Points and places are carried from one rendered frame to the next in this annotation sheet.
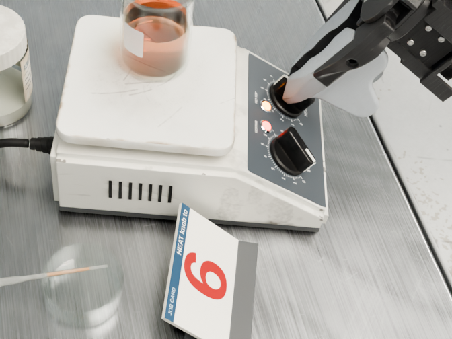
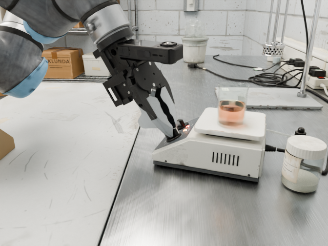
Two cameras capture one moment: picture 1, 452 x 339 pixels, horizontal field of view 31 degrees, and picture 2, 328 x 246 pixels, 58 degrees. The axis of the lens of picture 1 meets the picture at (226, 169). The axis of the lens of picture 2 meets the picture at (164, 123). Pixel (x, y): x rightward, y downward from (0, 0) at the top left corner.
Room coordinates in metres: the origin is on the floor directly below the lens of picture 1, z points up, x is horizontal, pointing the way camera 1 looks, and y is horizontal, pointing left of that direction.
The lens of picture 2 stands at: (0.91, 0.17, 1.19)
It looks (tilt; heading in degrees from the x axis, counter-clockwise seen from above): 22 degrees down; 206
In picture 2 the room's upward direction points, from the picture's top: straight up
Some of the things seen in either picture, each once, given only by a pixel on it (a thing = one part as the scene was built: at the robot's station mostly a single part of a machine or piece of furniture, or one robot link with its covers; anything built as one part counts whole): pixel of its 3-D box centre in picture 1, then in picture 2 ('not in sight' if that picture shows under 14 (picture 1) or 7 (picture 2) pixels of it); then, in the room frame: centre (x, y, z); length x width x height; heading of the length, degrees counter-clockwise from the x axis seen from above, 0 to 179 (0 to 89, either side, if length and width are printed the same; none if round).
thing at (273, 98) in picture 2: not in sight; (263, 96); (-0.06, 0.06, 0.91); 0.30 x 0.20 x 0.01; 112
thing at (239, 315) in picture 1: (213, 278); not in sight; (0.28, -0.01, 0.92); 0.09 x 0.06 x 0.04; 3
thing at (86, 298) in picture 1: (83, 284); not in sight; (0.27, 0.08, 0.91); 0.06 x 0.06 x 0.02
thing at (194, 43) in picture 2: not in sight; (194, 40); (-0.59, -0.38, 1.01); 0.14 x 0.14 x 0.21
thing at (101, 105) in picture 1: (151, 81); (231, 122); (0.40, 0.06, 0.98); 0.12 x 0.12 x 0.01; 7
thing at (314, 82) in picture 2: not in sight; (301, 71); (-0.45, 0.16, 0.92); 0.40 x 0.06 x 0.04; 22
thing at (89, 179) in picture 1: (183, 125); (215, 141); (0.40, 0.04, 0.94); 0.22 x 0.13 x 0.08; 97
